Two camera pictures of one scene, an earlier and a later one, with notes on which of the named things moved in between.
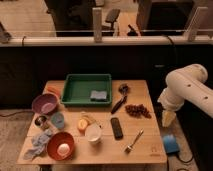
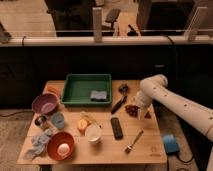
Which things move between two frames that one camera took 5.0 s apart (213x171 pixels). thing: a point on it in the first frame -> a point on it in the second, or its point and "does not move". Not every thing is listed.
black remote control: (116, 128) does not move
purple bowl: (44, 103) does not move
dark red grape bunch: (138, 110) does not move
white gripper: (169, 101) -> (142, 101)
